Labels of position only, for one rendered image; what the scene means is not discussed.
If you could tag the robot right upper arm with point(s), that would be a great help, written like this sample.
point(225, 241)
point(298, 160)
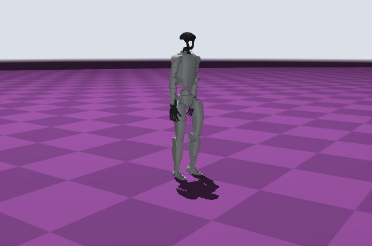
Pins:
point(175, 61)

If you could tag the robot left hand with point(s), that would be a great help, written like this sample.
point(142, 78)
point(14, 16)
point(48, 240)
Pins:
point(190, 111)

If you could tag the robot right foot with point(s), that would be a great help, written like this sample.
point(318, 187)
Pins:
point(179, 175)

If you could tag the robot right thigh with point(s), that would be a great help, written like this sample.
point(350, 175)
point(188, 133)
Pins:
point(180, 125)

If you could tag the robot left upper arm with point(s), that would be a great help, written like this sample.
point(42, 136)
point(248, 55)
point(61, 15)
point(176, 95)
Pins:
point(198, 61)

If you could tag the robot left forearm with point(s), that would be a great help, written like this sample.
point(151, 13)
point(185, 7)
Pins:
point(194, 89)

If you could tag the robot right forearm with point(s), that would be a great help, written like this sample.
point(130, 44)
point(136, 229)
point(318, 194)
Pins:
point(173, 90)

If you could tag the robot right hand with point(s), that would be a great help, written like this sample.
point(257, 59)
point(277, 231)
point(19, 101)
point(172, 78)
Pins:
point(174, 111)

